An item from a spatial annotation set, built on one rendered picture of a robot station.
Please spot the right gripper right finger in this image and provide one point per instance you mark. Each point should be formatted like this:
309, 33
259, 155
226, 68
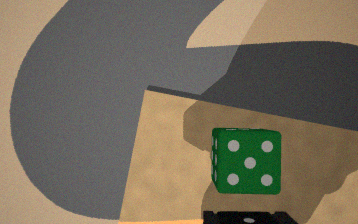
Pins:
283, 218

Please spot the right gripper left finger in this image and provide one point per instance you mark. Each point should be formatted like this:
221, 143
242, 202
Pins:
210, 218

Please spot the black die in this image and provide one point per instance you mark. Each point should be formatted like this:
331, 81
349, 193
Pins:
245, 217

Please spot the tan flat mat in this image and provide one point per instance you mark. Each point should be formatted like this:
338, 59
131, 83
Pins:
169, 179

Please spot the green die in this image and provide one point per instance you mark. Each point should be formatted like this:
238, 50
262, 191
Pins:
246, 161

